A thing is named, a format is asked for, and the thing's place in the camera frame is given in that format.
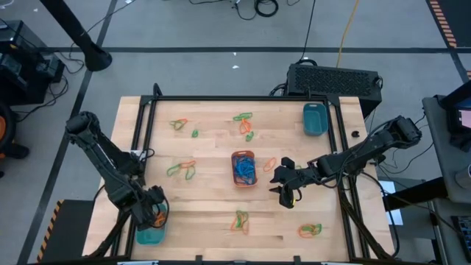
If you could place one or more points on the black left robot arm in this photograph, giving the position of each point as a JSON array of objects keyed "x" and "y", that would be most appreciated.
[{"x": 106, "y": 165}]

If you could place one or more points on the turquoise plastic basket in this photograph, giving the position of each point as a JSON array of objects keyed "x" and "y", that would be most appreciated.
[{"x": 151, "y": 237}]

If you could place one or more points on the black mat orange stripes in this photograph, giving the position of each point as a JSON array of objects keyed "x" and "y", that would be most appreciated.
[{"x": 460, "y": 18}]

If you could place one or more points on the black frame bracket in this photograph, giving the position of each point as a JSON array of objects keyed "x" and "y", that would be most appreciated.
[
  {"x": 198, "y": 259},
  {"x": 296, "y": 259}
]

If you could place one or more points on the black monitor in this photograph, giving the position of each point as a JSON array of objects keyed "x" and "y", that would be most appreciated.
[{"x": 456, "y": 106}]

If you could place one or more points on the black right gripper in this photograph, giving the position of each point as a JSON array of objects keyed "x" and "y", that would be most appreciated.
[{"x": 298, "y": 178}]

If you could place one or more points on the black desk beam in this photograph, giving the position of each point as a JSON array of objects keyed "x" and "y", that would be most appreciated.
[{"x": 416, "y": 193}]

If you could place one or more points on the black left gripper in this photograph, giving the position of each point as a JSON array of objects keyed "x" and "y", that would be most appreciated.
[{"x": 147, "y": 210}]

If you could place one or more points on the orange plastic basket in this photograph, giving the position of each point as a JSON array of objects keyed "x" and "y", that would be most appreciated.
[{"x": 243, "y": 153}]

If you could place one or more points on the black mat yellow striped edge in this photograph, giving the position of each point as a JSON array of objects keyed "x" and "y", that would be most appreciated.
[{"x": 70, "y": 232}]

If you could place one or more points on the black keyboard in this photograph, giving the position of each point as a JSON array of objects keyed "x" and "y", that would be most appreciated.
[{"x": 463, "y": 235}]

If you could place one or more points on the rubber bands top left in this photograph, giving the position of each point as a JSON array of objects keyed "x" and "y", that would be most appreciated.
[{"x": 178, "y": 127}]

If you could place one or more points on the black orange wheeled device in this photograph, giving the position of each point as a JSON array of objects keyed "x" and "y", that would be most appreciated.
[{"x": 7, "y": 147}]

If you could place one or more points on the grey desk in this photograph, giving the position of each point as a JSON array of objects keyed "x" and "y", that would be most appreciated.
[{"x": 439, "y": 158}]

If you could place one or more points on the black perforated computer case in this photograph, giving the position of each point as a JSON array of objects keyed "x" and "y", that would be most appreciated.
[{"x": 331, "y": 81}]

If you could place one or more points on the black equipment rack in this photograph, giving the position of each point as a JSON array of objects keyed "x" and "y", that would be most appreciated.
[{"x": 22, "y": 73}]

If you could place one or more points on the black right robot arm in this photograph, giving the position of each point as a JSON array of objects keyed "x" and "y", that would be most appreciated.
[{"x": 360, "y": 154}]

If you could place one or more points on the black pole round base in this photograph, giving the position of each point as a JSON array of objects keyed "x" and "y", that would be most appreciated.
[{"x": 97, "y": 59}]

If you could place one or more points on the grey-blue plastic basket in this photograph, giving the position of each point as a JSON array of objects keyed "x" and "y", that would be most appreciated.
[{"x": 315, "y": 119}]

